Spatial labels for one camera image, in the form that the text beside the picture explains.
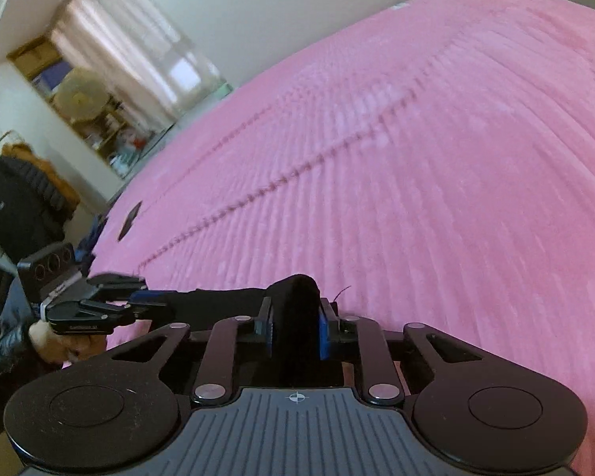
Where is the dark jacket on chair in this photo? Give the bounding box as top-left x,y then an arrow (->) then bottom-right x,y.
0,143 -> 80,263

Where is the cluttered wooden shelf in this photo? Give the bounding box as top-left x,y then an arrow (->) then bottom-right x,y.
7,30 -> 176,179

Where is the black garment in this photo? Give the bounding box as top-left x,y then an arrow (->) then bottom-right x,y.
167,274 -> 329,388

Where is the pink ribbed bed blanket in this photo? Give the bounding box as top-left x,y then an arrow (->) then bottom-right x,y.
92,0 -> 595,475

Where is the black sleeve forearm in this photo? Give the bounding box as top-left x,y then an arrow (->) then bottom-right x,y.
0,257 -> 44,447

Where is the white curtain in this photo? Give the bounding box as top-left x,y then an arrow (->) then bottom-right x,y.
48,0 -> 225,131

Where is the person's left hand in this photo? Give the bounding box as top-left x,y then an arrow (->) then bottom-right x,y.
27,320 -> 107,364

